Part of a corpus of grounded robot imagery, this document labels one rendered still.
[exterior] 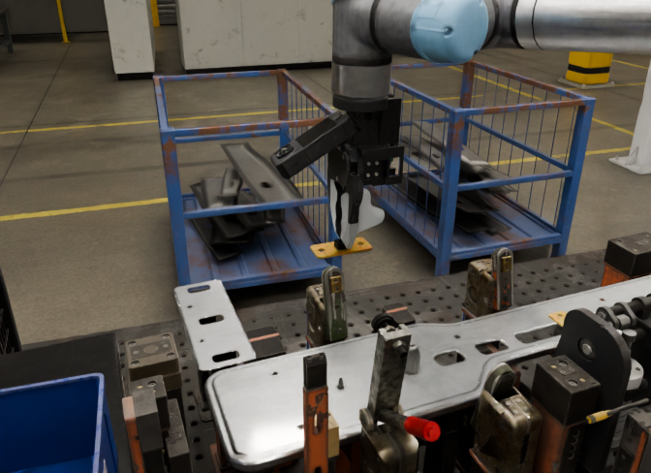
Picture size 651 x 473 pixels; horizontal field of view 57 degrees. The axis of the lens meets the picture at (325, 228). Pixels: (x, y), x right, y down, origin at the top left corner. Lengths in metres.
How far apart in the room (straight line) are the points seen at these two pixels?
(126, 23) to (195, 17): 0.88
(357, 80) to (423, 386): 0.51
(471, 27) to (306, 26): 8.25
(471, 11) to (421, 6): 0.05
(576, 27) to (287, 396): 0.65
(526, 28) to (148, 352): 0.71
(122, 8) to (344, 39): 7.81
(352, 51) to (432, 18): 0.13
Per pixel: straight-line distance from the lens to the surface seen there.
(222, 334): 1.12
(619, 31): 0.70
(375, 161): 0.80
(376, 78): 0.75
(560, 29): 0.72
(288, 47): 8.87
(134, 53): 8.57
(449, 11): 0.65
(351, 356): 1.05
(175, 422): 0.96
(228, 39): 8.67
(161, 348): 1.00
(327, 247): 0.85
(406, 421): 0.76
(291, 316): 1.69
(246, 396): 0.98
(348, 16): 0.74
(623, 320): 0.93
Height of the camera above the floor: 1.64
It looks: 25 degrees down
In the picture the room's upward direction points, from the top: straight up
